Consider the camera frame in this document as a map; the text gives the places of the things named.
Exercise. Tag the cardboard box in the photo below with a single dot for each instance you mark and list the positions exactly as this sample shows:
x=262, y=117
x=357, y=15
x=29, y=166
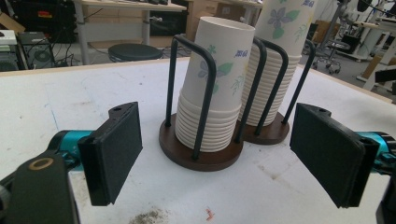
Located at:
x=202, y=7

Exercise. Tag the short floral paper cup stack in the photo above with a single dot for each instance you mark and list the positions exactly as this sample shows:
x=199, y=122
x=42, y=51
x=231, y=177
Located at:
x=224, y=77

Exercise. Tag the black office chair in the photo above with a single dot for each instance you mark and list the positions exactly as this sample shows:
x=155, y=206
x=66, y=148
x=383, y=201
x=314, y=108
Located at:
x=331, y=53

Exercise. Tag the black round stool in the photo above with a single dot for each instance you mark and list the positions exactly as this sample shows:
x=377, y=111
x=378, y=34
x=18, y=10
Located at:
x=135, y=51

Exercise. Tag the tall floral paper cup stack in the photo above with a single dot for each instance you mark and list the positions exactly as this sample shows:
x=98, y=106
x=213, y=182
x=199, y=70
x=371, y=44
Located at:
x=283, y=25

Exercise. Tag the black computer tower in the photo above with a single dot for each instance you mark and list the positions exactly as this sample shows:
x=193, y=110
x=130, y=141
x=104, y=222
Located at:
x=39, y=51

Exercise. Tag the white flat box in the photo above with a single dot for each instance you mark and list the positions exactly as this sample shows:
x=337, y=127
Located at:
x=7, y=37

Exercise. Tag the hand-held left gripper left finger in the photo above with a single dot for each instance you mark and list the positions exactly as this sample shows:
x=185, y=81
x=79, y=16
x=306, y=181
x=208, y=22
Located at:
x=115, y=149

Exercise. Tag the black equipment case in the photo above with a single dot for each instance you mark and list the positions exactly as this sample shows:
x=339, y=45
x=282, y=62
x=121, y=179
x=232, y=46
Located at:
x=37, y=18

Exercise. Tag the wooden cup holder black bars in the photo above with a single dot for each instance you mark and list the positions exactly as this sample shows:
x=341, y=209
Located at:
x=205, y=160

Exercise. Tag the wooden desk grey legs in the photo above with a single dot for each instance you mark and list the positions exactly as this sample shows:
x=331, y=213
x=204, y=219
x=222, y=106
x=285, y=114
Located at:
x=124, y=4

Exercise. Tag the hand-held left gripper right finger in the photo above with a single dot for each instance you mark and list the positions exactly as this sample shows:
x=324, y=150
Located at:
x=327, y=155

